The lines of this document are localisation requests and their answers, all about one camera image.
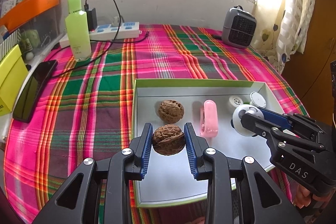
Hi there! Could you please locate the white knob green base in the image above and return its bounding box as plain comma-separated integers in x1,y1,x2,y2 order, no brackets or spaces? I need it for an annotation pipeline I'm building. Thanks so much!
249,91,267,109

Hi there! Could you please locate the grey chevron patterned box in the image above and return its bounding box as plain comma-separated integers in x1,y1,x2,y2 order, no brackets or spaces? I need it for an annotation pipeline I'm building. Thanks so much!
0,30,21,52

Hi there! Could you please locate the heart patterned curtain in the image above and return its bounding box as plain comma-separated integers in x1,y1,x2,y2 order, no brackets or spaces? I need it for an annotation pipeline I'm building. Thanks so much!
252,0,318,75

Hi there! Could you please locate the brown wooden cabinet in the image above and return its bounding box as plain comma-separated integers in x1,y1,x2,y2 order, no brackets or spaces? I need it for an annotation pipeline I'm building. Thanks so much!
281,0,336,122

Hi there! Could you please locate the clear storage box orange lid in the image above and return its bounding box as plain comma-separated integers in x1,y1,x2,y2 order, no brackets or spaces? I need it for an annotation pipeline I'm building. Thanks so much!
0,0,66,56

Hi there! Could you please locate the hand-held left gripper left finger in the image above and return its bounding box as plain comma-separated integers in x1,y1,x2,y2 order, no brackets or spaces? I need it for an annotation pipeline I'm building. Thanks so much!
31,123,154,224

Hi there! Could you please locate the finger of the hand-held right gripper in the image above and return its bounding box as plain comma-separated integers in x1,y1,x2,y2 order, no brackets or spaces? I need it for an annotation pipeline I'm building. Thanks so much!
259,109,332,146
241,111,326,159

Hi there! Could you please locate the white round black-spotted gadget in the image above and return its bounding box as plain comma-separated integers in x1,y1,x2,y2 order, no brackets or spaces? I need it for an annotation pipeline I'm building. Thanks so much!
231,105,264,136

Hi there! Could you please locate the light green plastic bottle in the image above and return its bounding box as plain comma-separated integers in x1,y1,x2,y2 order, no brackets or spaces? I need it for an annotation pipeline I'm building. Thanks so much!
65,0,92,62

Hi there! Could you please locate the pink clip grey insert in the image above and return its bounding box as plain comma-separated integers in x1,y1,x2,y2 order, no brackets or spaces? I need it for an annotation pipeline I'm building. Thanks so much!
200,100,219,137

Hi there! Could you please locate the brown walnut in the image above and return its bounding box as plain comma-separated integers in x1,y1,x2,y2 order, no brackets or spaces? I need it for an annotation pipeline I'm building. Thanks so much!
158,100,185,124
152,124,185,156

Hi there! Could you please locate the person's right hand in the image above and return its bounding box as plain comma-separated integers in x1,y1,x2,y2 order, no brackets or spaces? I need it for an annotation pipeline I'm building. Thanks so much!
295,183,331,214

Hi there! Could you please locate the black smartphone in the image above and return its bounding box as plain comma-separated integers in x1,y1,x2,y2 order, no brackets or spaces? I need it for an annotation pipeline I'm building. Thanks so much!
13,59,58,123

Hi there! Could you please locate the grey small fan heater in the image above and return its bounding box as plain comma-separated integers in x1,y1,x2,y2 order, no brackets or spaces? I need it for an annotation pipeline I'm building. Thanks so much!
221,5,257,49

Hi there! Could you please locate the black charging cable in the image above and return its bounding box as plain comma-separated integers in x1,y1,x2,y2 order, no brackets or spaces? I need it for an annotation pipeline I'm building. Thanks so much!
51,0,151,79

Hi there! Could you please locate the pink green plaid tablecloth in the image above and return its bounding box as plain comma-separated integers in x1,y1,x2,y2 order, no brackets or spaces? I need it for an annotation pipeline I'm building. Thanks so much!
4,24,309,224

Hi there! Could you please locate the green white cardboard box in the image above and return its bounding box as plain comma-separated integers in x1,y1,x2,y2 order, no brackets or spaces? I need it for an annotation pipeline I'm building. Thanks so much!
130,79,289,208

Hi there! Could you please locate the white round printed cap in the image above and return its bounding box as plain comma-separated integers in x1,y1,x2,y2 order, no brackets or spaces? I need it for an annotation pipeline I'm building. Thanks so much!
227,96,244,114

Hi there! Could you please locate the yellow green cardboard box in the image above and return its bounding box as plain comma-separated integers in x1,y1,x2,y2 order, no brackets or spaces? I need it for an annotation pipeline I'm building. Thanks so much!
0,44,29,117

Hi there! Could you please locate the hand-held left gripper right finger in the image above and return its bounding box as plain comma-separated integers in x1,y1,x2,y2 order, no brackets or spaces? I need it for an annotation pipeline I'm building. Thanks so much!
184,122,306,224

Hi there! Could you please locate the black charger plug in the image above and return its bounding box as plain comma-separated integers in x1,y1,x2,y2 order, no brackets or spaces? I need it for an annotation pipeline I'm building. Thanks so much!
84,5,98,31

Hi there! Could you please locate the white blue power strip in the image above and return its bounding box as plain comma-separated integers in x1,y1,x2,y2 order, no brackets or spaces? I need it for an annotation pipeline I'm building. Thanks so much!
59,21,140,48

